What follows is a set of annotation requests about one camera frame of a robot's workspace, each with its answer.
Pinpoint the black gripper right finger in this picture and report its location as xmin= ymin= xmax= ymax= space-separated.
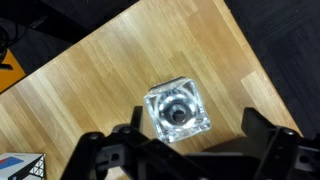
xmin=241 ymin=106 xmax=278 ymax=156

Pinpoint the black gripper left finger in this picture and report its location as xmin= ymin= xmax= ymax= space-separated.
xmin=130 ymin=105 xmax=145 ymax=133

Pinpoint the white cardboard carton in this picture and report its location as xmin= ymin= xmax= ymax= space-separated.
xmin=0 ymin=152 xmax=47 ymax=180

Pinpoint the orange sofa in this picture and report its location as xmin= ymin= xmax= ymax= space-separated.
xmin=0 ymin=48 xmax=27 ymax=95

